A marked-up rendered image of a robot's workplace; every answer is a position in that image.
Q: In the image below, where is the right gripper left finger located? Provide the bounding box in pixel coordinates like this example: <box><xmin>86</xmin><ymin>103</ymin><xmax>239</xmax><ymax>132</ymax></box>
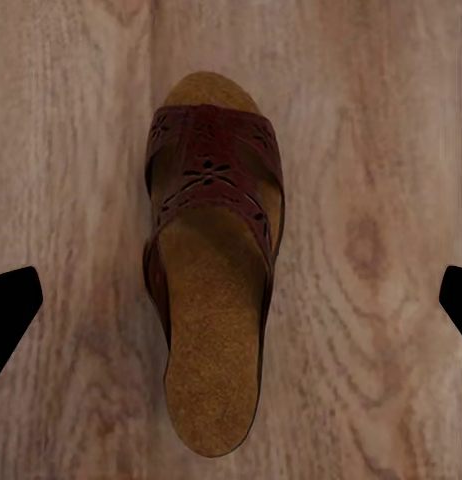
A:
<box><xmin>0</xmin><ymin>266</ymin><xmax>43</xmax><ymax>374</ymax></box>

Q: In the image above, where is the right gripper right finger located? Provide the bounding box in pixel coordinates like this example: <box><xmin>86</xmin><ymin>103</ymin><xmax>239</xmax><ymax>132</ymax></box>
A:
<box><xmin>439</xmin><ymin>265</ymin><xmax>462</xmax><ymax>334</ymax></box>

